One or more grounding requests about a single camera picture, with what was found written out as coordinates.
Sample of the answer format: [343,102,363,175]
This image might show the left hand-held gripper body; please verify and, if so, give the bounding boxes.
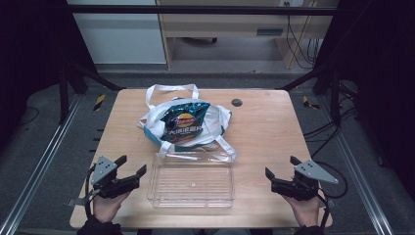
[67,156,141,208]

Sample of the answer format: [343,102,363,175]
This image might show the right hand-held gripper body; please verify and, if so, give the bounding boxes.
[269,159,340,209]

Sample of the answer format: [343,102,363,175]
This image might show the clear plastic container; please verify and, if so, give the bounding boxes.
[146,150,237,211]

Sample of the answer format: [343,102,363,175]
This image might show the blue chip bag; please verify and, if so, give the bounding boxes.
[159,101,211,145]

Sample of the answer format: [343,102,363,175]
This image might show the white tote bag teal trim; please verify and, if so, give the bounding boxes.
[136,83,238,164]

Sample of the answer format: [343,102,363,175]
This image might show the person's right hand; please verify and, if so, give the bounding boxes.
[283,194,323,228]

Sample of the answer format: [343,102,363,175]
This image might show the person's left hand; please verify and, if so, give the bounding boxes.
[92,190,132,225]

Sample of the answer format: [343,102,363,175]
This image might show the black metal stand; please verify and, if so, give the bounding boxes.
[58,61,127,125]
[277,60,345,127]

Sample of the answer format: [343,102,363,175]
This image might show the black curtain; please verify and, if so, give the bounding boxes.
[0,0,99,148]
[314,0,415,200]

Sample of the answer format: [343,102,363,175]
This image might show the white cabinet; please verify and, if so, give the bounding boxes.
[66,0,167,66]

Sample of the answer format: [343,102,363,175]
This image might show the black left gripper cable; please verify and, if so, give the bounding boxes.
[83,164,100,219]

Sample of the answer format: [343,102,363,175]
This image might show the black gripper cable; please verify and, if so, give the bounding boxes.
[312,161,349,230]
[83,164,100,219]

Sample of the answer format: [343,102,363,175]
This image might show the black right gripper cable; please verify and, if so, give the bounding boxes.
[312,161,349,230]

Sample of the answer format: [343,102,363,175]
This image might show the black floor cables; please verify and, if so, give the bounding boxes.
[302,79,360,160]

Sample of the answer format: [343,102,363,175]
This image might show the aluminium floor rail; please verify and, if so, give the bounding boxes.
[0,93,83,235]
[316,94,396,235]

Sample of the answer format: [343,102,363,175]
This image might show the black hanging cables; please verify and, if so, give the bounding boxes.
[285,14,323,71]

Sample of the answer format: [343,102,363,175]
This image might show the black horizontal frame bar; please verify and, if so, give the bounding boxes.
[64,4,341,17]

